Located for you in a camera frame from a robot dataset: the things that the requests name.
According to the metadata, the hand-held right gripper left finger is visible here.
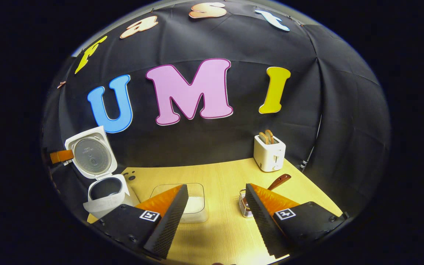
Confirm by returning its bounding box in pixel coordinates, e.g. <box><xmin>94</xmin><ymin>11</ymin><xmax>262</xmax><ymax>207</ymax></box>
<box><xmin>93</xmin><ymin>184</ymin><xmax>189</xmax><ymax>259</ymax></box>

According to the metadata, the wire metal chopstick holder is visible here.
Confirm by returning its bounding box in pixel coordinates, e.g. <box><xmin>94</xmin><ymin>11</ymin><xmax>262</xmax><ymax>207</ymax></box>
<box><xmin>238</xmin><ymin>189</ymin><xmax>254</xmax><ymax>218</ymax></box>

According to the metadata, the white rice cooker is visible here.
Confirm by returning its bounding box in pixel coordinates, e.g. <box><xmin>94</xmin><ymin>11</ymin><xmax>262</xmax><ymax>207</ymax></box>
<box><xmin>65</xmin><ymin>126</ymin><xmax>141</xmax><ymax>220</ymax></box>

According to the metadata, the brown wooden spoon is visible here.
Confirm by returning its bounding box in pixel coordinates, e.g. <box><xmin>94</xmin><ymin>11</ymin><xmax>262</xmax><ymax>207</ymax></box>
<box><xmin>267</xmin><ymin>174</ymin><xmax>292</xmax><ymax>191</ymax></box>

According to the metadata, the black backdrop cloth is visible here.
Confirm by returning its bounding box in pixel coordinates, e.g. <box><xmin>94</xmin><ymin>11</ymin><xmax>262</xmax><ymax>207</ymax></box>
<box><xmin>42</xmin><ymin>0</ymin><xmax>392</xmax><ymax>218</ymax></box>

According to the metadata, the grey power cable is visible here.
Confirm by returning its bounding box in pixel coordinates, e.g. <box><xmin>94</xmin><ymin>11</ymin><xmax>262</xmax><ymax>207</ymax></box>
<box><xmin>300</xmin><ymin>114</ymin><xmax>323</xmax><ymax>170</ymax></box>

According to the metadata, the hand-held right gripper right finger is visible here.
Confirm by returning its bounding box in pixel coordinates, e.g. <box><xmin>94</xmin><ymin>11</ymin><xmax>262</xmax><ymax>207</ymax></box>
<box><xmin>245</xmin><ymin>183</ymin><xmax>347</xmax><ymax>259</ymax></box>

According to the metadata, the clear plastic container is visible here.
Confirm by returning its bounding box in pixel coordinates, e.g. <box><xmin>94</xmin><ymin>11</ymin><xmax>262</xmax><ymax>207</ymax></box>
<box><xmin>149</xmin><ymin>183</ymin><xmax>209</xmax><ymax>224</ymax></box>

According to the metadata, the white toaster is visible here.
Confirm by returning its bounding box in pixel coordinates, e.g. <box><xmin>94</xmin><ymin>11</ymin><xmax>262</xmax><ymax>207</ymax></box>
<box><xmin>253</xmin><ymin>134</ymin><xmax>286</xmax><ymax>173</ymax></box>

